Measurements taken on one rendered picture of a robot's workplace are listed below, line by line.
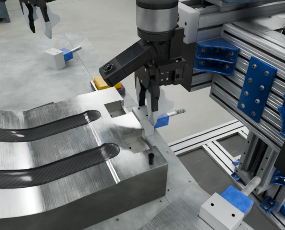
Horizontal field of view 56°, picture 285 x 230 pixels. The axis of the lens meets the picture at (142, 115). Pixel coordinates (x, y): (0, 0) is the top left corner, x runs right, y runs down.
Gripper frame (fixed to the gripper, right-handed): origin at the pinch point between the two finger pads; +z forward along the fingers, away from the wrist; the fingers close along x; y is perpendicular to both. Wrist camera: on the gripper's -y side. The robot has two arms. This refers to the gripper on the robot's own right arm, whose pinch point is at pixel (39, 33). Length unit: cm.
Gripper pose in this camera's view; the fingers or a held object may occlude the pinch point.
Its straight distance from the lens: 88.3
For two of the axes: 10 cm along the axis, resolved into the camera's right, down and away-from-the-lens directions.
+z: 0.0, 7.8, 6.2
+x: -8.0, -3.7, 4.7
